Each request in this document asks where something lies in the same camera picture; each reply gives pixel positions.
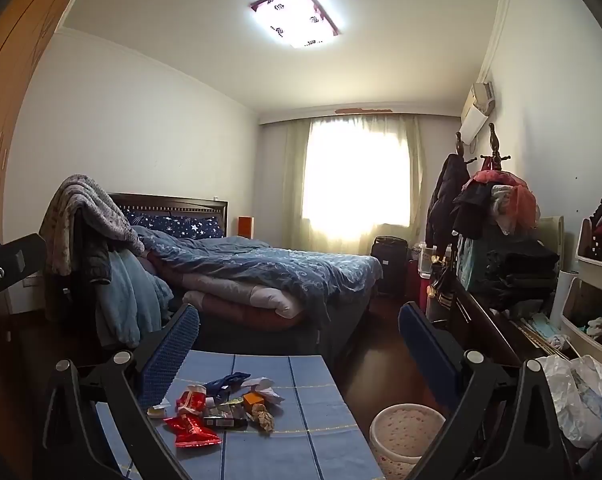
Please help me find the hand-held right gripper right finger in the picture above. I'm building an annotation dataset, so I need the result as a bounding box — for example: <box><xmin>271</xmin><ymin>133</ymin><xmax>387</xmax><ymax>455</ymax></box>
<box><xmin>397</xmin><ymin>301</ymin><xmax>582</xmax><ymax>480</ymax></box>

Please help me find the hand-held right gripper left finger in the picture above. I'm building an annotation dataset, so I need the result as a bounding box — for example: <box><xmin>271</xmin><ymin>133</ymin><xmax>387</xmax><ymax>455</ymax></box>
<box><xmin>40</xmin><ymin>303</ymin><xmax>202</xmax><ymax>480</ymax></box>

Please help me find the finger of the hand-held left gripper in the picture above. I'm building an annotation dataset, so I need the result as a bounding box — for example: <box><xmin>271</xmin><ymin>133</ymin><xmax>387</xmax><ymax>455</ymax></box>
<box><xmin>0</xmin><ymin>232</ymin><xmax>50</xmax><ymax>321</ymax></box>

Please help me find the small red snack wrapper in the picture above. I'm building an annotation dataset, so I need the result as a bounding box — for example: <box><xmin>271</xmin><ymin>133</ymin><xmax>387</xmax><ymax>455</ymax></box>
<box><xmin>176</xmin><ymin>384</ymin><xmax>208</xmax><ymax>417</ymax></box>

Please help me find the dark blue wrapper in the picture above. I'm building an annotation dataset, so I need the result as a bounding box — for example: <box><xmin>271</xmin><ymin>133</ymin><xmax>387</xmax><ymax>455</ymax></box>
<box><xmin>204</xmin><ymin>372</ymin><xmax>252</xmax><ymax>394</ymax></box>

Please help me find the dark wooden dresser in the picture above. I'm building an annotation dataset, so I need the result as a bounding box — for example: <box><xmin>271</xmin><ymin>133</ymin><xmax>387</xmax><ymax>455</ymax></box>
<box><xmin>425</xmin><ymin>255</ymin><xmax>582</xmax><ymax>367</ymax></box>

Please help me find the light blue fleece blanket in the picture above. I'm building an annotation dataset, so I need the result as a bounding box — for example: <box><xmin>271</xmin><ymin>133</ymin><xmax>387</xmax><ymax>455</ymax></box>
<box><xmin>95</xmin><ymin>250</ymin><xmax>175</xmax><ymax>349</ymax></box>

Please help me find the red suitcase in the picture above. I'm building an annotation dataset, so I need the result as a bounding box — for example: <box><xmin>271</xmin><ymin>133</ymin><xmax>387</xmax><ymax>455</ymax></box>
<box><xmin>406</xmin><ymin>259</ymin><xmax>428</xmax><ymax>307</ymax></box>

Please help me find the green yellow wrapper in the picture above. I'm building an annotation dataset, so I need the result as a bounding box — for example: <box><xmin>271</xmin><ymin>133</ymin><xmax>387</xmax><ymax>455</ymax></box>
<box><xmin>213</xmin><ymin>397</ymin><xmax>247</xmax><ymax>416</ymax></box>

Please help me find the black padded jacket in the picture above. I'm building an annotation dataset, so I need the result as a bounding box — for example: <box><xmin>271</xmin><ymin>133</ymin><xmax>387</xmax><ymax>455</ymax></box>
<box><xmin>55</xmin><ymin>239</ymin><xmax>112</xmax><ymax>287</ymax></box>

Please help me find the large red snack wrapper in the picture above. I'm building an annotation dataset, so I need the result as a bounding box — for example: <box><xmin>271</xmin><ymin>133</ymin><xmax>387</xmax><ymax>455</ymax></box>
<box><xmin>163</xmin><ymin>414</ymin><xmax>223</xmax><ymax>449</ymax></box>

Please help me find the black flat wrapper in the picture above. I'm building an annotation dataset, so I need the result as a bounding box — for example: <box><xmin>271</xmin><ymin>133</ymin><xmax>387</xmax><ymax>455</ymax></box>
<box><xmin>201</xmin><ymin>412</ymin><xmax>250</xmax><ymax>431</ymax></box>

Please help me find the grey knitted blanket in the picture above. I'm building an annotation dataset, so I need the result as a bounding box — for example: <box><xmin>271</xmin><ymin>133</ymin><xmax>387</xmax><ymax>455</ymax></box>
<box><xmin>41</xmin><ymin>175</ymin><xmax>146</xmax><ymax>277</ymax></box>

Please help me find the clear plastic container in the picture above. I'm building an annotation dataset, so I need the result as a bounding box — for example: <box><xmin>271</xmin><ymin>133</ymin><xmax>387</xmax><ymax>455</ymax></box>
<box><xmin>417</xmin><ymin>242</ymin><xmax>440</xmax><ymax>279</ymax></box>

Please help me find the black suitcase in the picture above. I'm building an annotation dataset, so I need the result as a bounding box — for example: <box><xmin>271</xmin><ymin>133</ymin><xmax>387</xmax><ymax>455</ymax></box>
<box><xmin>370</xmin><ymin>236</ymin><xmax>410</xmax><ymax>297</ymax></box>

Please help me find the crumpled white tissue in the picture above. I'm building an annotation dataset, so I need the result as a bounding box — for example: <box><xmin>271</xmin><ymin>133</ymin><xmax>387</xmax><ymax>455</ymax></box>
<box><xmin>241</xmin><ymin>376</ymin><xmax>286</xmax><ymax>406</ymax></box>

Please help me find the folded pink white quilt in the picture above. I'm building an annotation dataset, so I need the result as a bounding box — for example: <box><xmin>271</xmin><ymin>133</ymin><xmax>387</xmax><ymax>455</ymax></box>
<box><xmin>181</xmin><ymin>280</ymin><xmax>313</xmax><ymax>322</ymax></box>

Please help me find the crumpled brown paper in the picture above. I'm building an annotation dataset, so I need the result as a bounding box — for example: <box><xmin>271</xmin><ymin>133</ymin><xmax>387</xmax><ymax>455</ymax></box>
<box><xmin>251</xmin><ymin>402</ymin><xmax>276</xmax><ymax>434</ymax></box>

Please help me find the light blue face mask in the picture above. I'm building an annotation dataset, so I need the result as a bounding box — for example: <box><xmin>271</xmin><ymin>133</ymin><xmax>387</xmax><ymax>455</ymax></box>
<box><xmin>526</xmin><ymin>312</ymin><xmax>573</xmax><ymax>352</ymax></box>

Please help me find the blue checked tablecloth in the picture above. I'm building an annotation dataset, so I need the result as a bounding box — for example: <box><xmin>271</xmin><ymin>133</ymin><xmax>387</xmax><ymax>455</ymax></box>
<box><xmin>96</xmin><ymin>349</ymin><xmax>385</xmax><ymax>480</ymax></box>

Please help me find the navy star print pillow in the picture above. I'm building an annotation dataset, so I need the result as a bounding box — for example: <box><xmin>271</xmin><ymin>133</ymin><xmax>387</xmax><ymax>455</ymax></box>
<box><xmin>123</xmin><ymin>211</ymin><xmax>226</xmax><ymax>240</ymax></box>

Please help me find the stack of folded dark clothes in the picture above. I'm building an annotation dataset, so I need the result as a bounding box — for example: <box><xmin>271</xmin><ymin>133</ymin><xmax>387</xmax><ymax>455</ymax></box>
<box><xmin>484</xmin><ymin>237</ymin><xmax>561</xmax><ymax>312</ymax></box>

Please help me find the blue patterned duvet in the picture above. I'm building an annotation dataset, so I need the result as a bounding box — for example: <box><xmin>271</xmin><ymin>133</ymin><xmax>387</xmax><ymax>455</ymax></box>
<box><xmin>131</xmin><ymin>225</ymin><xmax>385</xmax><ymax>322</ymax></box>

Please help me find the dark wooden headboard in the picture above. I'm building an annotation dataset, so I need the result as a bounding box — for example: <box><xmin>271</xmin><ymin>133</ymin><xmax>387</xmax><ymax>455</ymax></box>
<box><xmin>106</xmin><ymin>192</ymin><xmax>229</xmax><ymax>239</ymax></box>

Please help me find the white plastic bag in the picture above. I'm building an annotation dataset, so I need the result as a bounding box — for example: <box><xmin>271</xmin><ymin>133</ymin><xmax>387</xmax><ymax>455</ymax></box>
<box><xmin>536</xmin><ymin>354</ymin><xmax>602</xmax><ymax>450</ymax></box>

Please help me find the black hanging jacket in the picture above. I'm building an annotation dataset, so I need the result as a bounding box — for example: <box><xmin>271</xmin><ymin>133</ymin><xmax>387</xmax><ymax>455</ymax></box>
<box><xmin>424</xmin><ymin>153</ymin><xmax>471</xmax><ymax>250</ymax></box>

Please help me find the wooden wardrobe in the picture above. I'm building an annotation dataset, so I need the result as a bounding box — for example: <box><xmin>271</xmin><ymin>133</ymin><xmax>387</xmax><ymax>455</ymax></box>
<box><xmin>0</xmin><ymin>0</ymin><xmax>98</xmax><ymax>323</ymax></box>

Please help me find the pile of mixed clothes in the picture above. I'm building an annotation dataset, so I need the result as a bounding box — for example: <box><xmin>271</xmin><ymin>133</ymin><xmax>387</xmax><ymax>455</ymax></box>
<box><xmin>451</xmin><ymin>169</ymin><xmax>541</xmax><ymax>241</ymax></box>

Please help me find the sheer cream curtain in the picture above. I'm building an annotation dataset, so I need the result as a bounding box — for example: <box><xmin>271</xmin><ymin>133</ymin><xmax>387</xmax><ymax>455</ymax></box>
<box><xmin>281</xmin><ymin>114</ymin><xmax>428</xmax><ymax>253</ymax></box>

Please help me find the white plastic shelf unit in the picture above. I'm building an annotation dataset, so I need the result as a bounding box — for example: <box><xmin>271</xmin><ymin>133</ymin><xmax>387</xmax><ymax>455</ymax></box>
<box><xmin>554</xmin><ymin>217</ymin><xmax>602</xmax><ymax>362</ymax></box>

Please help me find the wooden coat rack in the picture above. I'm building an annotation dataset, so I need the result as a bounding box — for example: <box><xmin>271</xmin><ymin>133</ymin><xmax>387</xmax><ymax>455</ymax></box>
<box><xmin>454</xmin><ymin>131</ymin><xmax>478</xmax><ymax>167</ymax></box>
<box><xmin>478</xmin><ymin>123</ymin><xmax>514</xmax><ymax>173</ymax></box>

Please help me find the white air conditioner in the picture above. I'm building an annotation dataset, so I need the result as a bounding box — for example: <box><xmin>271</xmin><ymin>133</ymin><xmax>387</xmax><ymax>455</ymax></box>
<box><xmin>460</xmin><ymin>81</ymin><xmax>497</xmax><ymax>140</ymax></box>

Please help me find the square ceiling lamp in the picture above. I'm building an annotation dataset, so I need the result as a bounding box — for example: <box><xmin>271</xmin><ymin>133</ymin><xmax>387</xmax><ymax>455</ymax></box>
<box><xmin>249</xmin><ymin>0</ymin><xmax>342</xmax><ymax>50</ymax></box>

